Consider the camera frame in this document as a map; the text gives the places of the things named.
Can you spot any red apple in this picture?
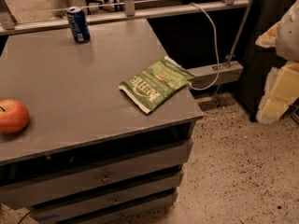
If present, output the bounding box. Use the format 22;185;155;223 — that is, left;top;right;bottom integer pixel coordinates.
0;99;29;133

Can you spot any grey drawer cabinet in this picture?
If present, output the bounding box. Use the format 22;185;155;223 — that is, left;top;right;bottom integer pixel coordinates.
0;18;205;224

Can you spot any grey drawer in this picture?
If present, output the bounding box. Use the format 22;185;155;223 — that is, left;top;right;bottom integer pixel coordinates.
0;139;192;209
31;169;183;223
56;189;178;224

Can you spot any middle grey drawer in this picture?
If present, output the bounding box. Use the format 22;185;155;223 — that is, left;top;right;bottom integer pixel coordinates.
31;169;183;223

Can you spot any green kettle chips bag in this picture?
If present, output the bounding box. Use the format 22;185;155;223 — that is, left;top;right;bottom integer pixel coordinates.
119;56;195;114

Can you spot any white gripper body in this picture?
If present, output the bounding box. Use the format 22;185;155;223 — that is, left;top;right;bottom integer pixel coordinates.
276;0;299;62

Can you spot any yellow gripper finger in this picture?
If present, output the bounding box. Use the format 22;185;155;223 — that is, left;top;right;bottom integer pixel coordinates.
256;61;299;124
255;21;279;49

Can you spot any diagonal metal rod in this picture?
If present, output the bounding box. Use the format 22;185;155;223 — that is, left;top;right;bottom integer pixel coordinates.
223;0;260;67

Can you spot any grey metal rail frame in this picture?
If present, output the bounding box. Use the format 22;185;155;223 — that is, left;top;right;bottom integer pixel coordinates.
0;0;253;35

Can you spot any white cable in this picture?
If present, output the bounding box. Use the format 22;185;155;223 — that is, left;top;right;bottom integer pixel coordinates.
187;2;221;91

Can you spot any blue pepsi can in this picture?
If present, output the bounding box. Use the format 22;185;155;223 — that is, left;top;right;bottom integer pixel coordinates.
66;7;91;44

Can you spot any bottom grey drawer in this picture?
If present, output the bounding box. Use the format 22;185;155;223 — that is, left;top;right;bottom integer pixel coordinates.
56;189;178;224

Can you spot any top grey drawer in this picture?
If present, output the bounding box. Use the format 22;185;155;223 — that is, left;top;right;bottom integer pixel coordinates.
0;139;192;209

